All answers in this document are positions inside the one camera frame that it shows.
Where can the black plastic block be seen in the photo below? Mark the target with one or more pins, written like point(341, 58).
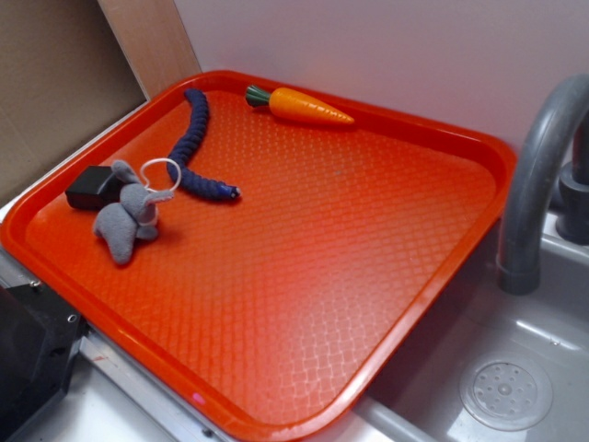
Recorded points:
point(94, 188)

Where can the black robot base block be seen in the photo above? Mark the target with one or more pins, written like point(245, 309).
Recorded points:
point(40, 338)

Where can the grey plush elephant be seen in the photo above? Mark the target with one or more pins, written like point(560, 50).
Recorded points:
point(133, 217)

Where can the orange toy carrot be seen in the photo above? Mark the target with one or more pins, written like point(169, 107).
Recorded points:
point(293, 105)

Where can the grey toy sink basin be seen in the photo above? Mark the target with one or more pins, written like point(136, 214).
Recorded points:
point(483, 365)

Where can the orange plastic tray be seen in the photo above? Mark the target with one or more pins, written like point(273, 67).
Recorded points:
point(271, 315)

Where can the brown cardboard panel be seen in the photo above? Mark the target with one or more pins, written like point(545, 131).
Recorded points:
point(64, 79)

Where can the grey toy faucet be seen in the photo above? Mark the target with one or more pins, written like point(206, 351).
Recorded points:
point(555, 153)

